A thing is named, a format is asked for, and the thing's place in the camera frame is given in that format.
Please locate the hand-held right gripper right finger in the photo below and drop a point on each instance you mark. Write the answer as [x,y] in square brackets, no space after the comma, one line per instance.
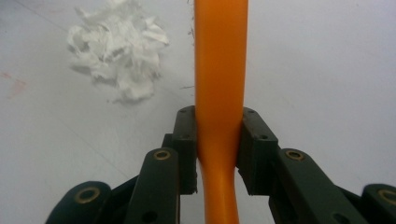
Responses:
[257,152]

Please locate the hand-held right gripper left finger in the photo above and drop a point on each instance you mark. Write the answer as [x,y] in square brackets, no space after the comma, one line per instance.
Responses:
[186,149]

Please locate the white paper scraps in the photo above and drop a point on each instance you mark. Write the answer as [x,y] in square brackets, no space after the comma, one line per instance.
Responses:
[118,46]

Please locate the orange brush with grey bristles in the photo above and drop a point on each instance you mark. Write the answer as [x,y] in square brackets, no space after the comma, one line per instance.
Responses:
[221,77]

